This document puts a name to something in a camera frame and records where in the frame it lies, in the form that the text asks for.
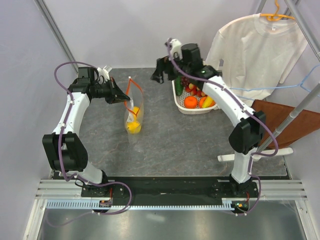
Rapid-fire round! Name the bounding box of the green cucumber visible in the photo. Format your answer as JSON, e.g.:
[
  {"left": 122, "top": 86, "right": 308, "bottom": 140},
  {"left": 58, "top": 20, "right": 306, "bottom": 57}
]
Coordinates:
[{"left": 174, "top": 76, "right": 184, "bottom": 96}]

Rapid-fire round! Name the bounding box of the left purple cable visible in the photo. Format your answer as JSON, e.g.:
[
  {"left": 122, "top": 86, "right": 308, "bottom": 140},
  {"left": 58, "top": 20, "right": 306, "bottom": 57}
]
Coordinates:
[{"left": 44, "top": 61, "right": 133, "bottom": 228}]

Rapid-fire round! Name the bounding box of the grey clothes rack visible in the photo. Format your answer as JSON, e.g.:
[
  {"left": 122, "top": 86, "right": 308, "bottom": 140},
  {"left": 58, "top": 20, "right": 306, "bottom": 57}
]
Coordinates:
[{"left": 217, "top": 0, "right": 320, "bottom": 163}]

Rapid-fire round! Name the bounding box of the orange clothes hanger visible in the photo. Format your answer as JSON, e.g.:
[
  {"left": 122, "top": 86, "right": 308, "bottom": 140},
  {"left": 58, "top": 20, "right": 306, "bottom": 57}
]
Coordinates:
[{"left": 259, "top": 0, "right": 295, "bottom": 22}]

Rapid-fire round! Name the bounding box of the white slotted cable duct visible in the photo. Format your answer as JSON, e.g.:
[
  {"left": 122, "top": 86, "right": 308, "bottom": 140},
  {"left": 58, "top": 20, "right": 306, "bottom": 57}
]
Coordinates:
[{"left": 46, "top": 199, "right": 236, "bottom": 211}]

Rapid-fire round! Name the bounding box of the clear zip top bag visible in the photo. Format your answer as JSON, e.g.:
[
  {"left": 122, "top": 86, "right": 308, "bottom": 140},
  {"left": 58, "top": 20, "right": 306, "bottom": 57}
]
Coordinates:
[{"left": 124, "top": 76, "right": 144, "bottom": 135}]

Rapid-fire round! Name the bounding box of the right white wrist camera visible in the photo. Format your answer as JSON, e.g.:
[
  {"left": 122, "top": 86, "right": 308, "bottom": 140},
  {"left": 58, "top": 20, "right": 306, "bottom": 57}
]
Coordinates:
[{"left": 165, "top": 38, "right": 183, "bottom": 60}]

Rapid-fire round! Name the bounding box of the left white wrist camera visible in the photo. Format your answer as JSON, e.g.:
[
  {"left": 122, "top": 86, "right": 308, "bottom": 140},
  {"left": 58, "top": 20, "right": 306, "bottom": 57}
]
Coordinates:
[{"left": 97, "top": 65, "right": 113, "bottom": 81}]

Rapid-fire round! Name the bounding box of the blue clothes hanger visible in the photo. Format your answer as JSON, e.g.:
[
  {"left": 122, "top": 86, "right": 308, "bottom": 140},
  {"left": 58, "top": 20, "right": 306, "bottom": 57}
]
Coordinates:
[{"left": 228, "top": 64, "right": 320, "bottom": 102}]

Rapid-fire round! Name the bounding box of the red lychee bunch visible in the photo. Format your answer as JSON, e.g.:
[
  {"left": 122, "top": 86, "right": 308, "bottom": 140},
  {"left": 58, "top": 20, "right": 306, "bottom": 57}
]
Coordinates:
[{"left": 184, "top": 83, "right": 206, "bottom": 98}]

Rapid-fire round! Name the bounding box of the white t-shirt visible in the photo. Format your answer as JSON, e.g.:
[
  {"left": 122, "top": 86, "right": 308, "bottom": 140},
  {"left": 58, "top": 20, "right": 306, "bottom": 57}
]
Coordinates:
[{"left": 205, "top": 14, "right": 308, "bottom": 106}]

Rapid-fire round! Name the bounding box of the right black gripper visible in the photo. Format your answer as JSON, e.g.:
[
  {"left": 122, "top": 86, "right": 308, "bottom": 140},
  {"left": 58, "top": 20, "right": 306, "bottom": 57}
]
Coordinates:
[{"left": 150, "top": 51, "right": 191, "bottom": 85}]

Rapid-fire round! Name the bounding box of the yellow lemon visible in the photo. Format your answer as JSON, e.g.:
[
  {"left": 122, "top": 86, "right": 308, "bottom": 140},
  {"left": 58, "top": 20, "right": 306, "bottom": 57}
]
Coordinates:
[{"left": 125, "top": 106, "right": 142, "bottom": 134}]

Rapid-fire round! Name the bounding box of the aluminium frame post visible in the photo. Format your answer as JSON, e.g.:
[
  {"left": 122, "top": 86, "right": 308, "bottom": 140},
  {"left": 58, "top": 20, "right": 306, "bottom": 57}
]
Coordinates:
[{"left": 34, "top": 0, "right": 76, "bottom": 62}]

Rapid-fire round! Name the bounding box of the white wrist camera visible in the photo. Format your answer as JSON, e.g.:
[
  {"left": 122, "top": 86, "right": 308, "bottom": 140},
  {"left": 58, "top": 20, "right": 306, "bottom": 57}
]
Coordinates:
[
  {"left": 165, "top": 38, "right": 183, "bottom": 60},
  {"left": 97, "top": 65, "right": 113, "bottom": 81}
]

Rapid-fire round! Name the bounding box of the orange tangerine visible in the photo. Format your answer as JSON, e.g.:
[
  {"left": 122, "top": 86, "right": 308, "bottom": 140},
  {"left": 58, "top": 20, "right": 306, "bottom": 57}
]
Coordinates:
[{"left": 183, "top": 96, "right": 198, "bottom": 109}]

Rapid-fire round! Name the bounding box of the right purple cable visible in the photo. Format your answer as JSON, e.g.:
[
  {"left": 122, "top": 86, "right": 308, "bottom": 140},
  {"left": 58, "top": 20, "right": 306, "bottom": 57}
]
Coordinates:
[{"left": 164, "top": 37, "right": 280, "bottom": 216}]

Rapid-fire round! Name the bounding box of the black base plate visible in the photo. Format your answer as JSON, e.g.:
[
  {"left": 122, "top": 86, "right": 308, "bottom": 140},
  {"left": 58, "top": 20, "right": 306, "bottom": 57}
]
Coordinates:
[{"left": 81, "top": 176, "right": 258, "bottom": 206}]

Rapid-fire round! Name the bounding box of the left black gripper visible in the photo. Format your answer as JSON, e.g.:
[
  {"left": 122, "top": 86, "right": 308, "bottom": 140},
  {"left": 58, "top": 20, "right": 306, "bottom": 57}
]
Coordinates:
[{"left": 92, "top": 77, "right": 130, "bottom": 105}]

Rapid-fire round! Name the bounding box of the purple cable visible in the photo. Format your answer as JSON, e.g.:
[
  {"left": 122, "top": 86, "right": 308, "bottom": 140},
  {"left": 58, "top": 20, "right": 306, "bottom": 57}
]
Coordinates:
[
  {"left": 44, "top": 61, "right": 133, "bottom": 228},
  {"left": 164, "top": 37, "right": 280, "bottom": 216}
]

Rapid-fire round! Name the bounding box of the purple grape bunch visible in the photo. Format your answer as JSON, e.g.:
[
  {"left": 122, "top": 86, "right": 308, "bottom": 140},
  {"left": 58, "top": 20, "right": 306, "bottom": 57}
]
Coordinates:
[{"left": 180, "top": 77, "right": 190, "bottom": 87}]

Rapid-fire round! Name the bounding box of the white plastic basket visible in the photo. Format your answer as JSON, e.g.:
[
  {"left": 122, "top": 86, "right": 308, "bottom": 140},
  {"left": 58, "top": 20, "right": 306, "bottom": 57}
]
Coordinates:
[{"left": 172, "top": 77, "right": 218, "bottom": 115}]

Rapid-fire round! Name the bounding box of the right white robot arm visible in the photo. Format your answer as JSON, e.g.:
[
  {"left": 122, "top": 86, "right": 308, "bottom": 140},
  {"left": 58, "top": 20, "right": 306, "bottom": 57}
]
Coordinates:
[{"left": 151, "top": 39, "right": 266, "bottom": 197}]

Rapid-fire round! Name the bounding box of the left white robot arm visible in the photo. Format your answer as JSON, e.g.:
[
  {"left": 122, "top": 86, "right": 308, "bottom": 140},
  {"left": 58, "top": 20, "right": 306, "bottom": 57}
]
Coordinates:
[{"left": 42, "top": 66, "right": 130, "bottom": 197}]

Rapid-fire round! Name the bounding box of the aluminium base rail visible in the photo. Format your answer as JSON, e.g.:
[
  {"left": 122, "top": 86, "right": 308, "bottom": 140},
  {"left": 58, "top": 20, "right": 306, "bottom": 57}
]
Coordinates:
[{"left": 35, "top": 179, "right": 308, "bottom": 201}]

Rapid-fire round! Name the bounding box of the brown cloth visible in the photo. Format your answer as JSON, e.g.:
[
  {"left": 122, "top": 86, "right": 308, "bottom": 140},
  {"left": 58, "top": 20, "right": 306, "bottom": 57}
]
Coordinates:
[{"left": 251, "top": 99, "right": 320, "bottom": 150}]

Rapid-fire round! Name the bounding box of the yellow banana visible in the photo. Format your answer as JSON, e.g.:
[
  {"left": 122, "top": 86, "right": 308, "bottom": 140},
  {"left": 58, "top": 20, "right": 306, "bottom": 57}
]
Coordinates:
[{"left": 199, "top": 96, "right": 216, "bottom": 109}]

